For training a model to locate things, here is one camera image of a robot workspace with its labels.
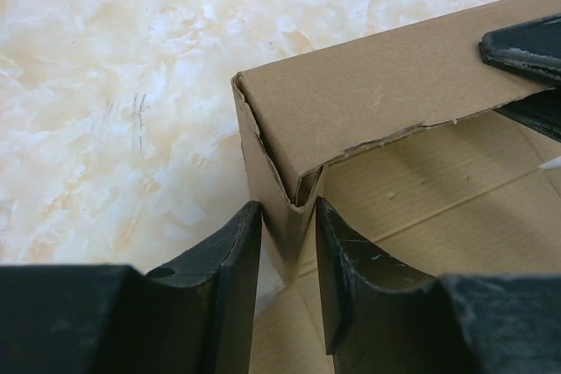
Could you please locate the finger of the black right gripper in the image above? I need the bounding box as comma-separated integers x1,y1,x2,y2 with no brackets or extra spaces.
495,88,561,142
479,14,560,85

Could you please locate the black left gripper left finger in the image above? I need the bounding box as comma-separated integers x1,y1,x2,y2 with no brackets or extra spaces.
1,201,262,373

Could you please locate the brown cardboard box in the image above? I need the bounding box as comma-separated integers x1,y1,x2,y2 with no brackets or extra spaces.
231,0,560,373

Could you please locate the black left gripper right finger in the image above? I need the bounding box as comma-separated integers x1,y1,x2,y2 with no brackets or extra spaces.
316,198,560,373

